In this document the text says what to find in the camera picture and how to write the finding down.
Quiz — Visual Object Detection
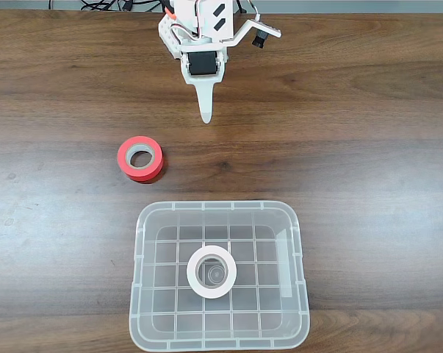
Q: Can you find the white tape roll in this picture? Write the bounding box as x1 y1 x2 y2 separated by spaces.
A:
186 245 238 299

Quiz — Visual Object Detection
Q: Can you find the black camera on white bracket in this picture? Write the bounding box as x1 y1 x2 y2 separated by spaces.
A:
220 18 283 51

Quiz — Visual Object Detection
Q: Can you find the red tape roll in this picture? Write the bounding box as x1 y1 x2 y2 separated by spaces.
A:
117 135 166 184

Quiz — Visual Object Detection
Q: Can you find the white red servo cable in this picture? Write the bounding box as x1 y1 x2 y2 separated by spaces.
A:
169 22 201 42

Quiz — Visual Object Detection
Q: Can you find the clear plastic grid box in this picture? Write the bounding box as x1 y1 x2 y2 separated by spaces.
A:
128 200 311 352

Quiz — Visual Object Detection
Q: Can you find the black cable with plug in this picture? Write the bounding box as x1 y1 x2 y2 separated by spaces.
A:
118 0 164 12

